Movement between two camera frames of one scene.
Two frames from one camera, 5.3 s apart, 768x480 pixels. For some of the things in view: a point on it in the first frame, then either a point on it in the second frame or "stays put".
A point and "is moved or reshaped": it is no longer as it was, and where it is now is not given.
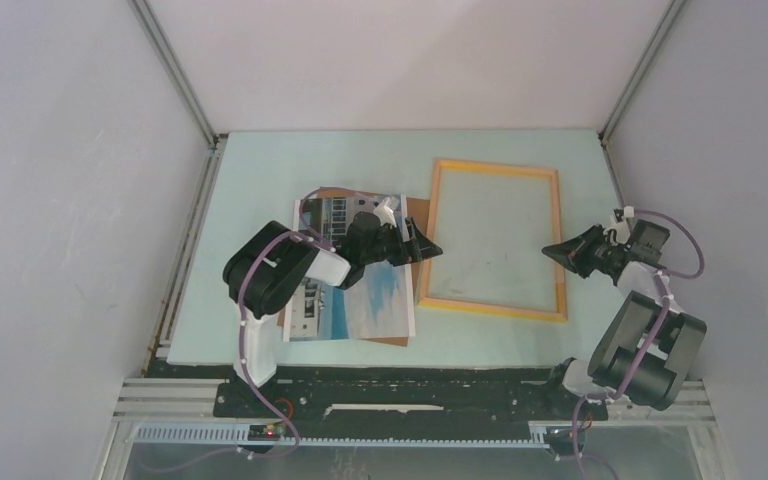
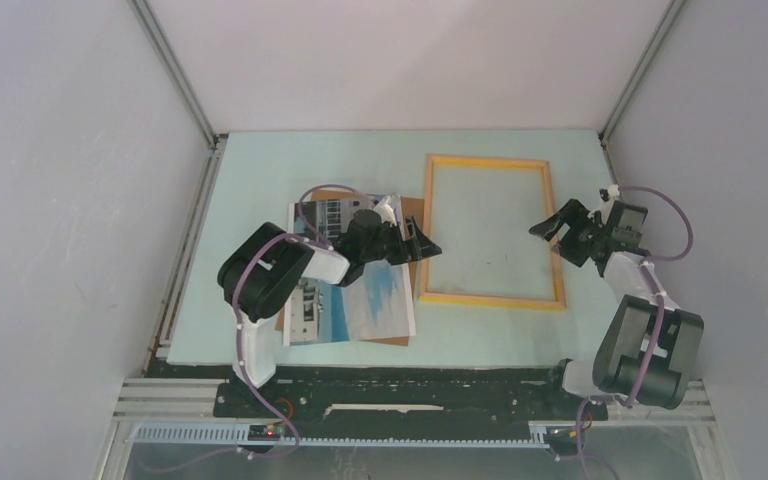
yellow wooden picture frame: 549,314 is moved or reshaped
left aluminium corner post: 168,56 stays put
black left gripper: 417,249 stays put
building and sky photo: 380,305 stays put
